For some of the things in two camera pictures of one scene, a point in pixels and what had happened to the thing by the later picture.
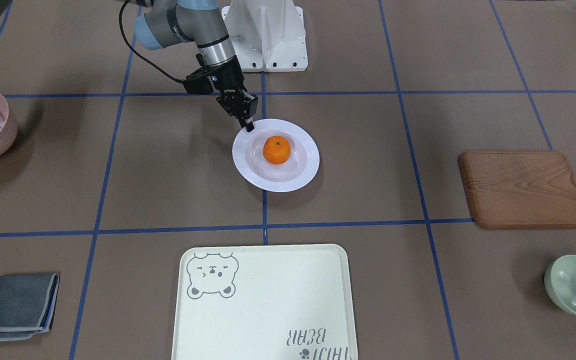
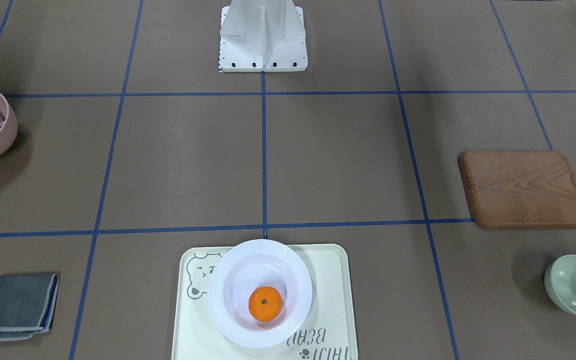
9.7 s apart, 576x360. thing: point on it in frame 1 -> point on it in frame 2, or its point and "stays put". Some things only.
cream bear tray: [280, 302] stays put
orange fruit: [276, 150] -> [265, 304]
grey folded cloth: [22, 305] stays put
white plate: [279, 155] -> [247, 267]
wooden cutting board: [522, 189] stays put
